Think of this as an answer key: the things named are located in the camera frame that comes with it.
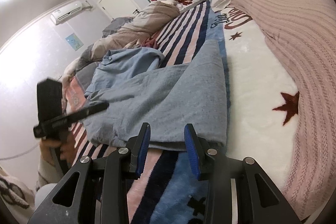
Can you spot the beige grey rumpled duvet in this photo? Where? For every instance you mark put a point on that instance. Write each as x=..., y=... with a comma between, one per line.
x=150, y=20

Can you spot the person's left sleeve forearm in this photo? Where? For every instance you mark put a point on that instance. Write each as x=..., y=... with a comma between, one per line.
x=47, y=174

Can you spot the light blue denim garment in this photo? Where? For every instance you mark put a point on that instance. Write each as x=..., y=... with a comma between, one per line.
x=118, y=66

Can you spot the striped plush bed blanket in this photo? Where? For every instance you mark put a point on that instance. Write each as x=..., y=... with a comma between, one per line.
x=167, y=192

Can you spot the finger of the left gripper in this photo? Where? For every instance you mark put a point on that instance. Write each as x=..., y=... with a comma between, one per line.
x=84, y=114
x=89, y=105

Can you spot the pink knitted pillow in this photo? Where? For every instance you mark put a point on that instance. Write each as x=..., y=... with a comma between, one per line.
x=281, y=65

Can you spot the person's left hand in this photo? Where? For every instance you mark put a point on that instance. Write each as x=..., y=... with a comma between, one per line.
x=67, y=149

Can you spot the white air conditioner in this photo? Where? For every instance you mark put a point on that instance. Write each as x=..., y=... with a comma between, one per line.
x=62, y=14

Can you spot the blue wall poster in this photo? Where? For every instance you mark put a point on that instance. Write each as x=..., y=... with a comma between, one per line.
x=74, y=42

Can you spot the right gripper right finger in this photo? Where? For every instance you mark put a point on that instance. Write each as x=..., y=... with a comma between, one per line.
x=240, y=184

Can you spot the grey-blue sweatpants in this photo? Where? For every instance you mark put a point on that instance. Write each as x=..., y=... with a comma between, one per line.
x=168, y=99

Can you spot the dark red garment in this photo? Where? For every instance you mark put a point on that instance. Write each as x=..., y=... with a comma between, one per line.
x=150, y=43

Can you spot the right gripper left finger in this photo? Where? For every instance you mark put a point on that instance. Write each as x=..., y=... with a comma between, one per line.
x=104, y=180

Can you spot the white door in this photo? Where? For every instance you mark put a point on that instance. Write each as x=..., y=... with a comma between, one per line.
x=118, y=8

